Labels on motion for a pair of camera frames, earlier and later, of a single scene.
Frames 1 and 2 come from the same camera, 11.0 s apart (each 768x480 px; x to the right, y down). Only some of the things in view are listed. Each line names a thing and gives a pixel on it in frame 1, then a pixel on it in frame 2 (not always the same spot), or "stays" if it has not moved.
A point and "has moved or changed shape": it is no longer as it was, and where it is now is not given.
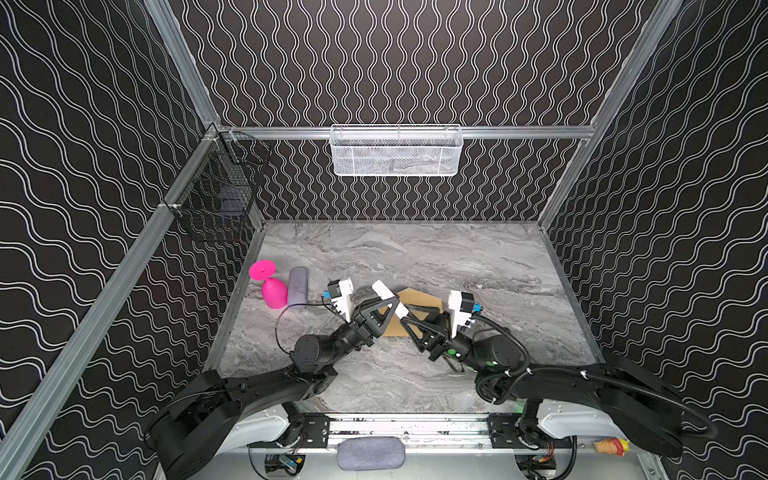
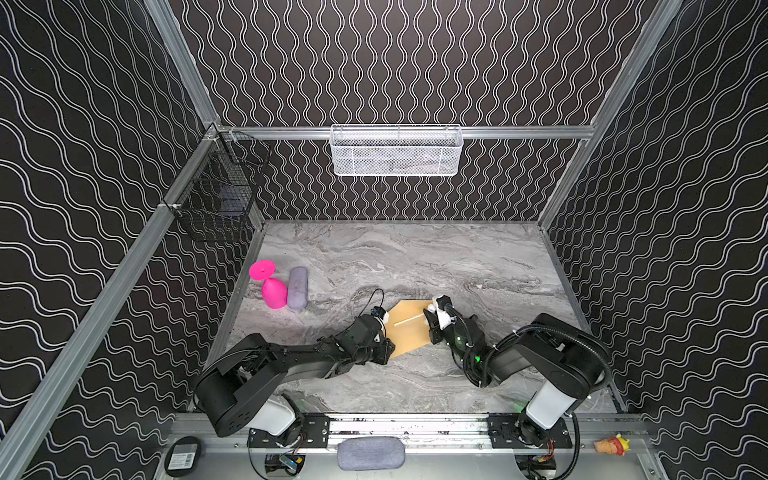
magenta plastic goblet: x=274 y=291 stays
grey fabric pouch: x=370 y=453 stays
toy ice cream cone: x=613 y=446 stays
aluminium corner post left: x=168 y=25 stays
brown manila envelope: x=396 y=326 has moved or changed shape
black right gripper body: x=435 y=336 to x=435 y=325
